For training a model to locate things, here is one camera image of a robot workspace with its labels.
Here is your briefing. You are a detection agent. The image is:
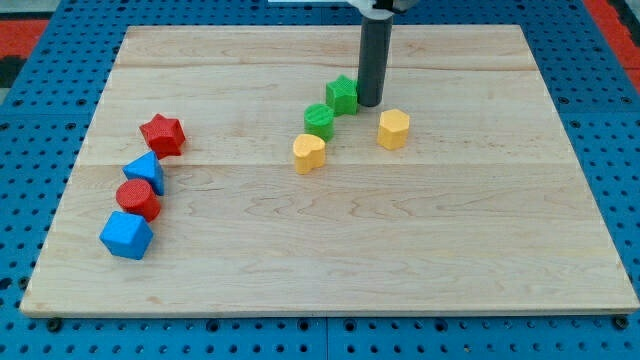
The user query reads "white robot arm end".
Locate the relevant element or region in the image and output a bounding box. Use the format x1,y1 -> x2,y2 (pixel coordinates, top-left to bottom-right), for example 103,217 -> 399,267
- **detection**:
346,0 -> 420,20

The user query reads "green cylinder block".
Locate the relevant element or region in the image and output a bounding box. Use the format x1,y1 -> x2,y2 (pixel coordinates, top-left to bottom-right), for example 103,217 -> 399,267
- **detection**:
304,103 -> 334,142

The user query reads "blue cube block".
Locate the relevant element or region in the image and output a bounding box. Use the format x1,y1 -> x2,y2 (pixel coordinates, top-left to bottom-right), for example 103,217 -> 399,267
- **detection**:
99,211 -> 154,260

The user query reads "green star block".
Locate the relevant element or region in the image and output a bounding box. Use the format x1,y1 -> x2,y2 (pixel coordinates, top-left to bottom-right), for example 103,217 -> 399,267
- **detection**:
325,75 -> 358,117

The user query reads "light wooden board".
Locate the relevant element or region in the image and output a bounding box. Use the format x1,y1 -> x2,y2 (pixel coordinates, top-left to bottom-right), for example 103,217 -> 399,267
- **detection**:
20,25 -> 639,318

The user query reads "yellow heart block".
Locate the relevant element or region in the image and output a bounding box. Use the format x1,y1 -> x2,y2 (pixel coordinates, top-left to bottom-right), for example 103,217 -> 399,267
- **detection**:
292,134 -> 326,175

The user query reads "red star block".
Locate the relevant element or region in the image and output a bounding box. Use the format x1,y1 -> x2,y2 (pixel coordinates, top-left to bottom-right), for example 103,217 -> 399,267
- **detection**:
139,114 -> 186,160

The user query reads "red cylinder block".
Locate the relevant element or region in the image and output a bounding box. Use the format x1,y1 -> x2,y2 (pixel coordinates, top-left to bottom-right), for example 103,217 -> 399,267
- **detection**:
116,179 -> 161,222

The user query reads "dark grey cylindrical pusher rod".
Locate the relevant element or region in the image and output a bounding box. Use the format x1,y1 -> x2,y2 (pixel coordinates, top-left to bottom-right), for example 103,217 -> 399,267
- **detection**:
357,17 -> 393,107

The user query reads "yellow hexagon block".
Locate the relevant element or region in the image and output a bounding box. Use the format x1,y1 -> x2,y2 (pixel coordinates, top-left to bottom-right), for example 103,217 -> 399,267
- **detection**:
377,109 -> 410,150

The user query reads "blue triangle block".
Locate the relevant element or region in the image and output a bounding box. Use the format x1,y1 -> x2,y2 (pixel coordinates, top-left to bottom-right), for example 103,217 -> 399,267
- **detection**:
122,151 -> 165,196

